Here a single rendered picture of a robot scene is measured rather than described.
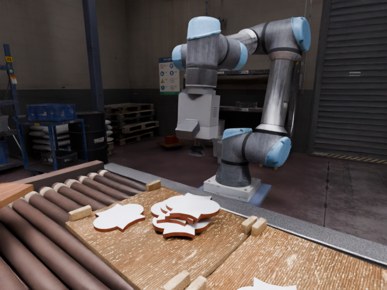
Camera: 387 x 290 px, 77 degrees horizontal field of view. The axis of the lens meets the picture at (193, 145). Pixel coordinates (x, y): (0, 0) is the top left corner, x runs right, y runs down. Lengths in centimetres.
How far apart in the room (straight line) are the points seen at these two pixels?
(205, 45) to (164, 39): 585
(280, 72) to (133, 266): 76
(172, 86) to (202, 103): 565
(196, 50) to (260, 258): 48
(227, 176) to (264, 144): 20
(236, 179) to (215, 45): 57
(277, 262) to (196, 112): 37
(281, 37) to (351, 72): 417
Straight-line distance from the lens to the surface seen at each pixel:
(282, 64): 96
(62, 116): 368
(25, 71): 553
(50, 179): 114
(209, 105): 56
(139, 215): 73
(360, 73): 511
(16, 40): 555
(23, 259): 72
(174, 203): 68
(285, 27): 98
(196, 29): 59
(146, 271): 57
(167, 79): 629
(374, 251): 78
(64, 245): 75
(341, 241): 77
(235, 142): 96
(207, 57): 57
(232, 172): 99
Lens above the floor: 130
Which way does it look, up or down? 14 degrees down
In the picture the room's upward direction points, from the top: straight up
